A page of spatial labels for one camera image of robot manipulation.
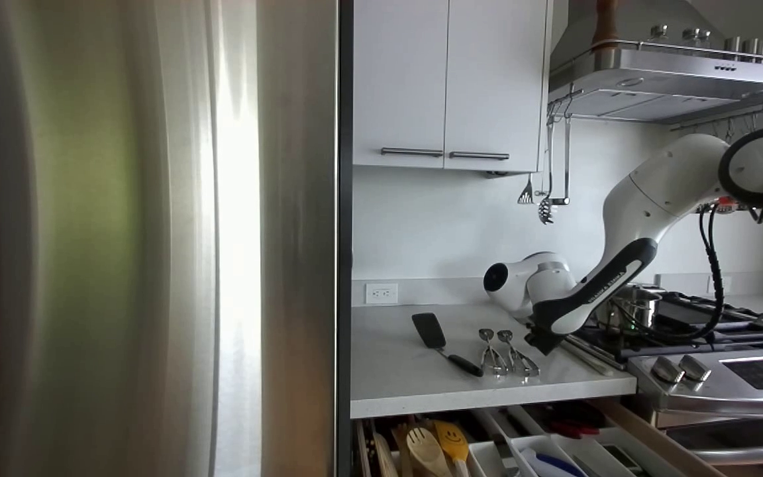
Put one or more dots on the red handled tool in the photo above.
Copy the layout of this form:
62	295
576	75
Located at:
576	431

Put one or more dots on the hanging metal utensil hook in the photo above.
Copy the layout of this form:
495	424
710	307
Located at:
548	183

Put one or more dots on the white cutlery tray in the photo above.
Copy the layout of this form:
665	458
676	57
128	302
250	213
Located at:
507	445

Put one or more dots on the stainless steel refrigerator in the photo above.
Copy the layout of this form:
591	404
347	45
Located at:
174	278

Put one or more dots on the stainless steel gas range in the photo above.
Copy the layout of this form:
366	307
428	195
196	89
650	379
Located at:
706	392

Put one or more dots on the slotted wooden spoon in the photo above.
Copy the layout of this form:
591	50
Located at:
428	452

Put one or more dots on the yellow wooden spoon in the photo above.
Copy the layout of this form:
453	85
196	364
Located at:
453	445

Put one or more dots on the stainless steel pot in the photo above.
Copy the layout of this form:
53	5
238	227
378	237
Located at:
628	310

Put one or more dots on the black spatula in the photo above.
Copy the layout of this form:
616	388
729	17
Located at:
436	340

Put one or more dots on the black cast iron griddle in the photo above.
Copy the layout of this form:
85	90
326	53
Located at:
681	313

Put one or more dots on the wall power outlet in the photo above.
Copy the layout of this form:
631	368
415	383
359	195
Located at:
378	295

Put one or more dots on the white upper cabinet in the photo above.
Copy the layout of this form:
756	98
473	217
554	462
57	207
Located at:
452	83

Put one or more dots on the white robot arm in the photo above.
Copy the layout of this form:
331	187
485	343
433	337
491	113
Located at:
636	215

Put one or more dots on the open wooden kitchen drawer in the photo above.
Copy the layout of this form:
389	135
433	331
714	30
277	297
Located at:
379	443

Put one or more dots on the stainless range hood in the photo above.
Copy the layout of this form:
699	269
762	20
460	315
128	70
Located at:
657	58

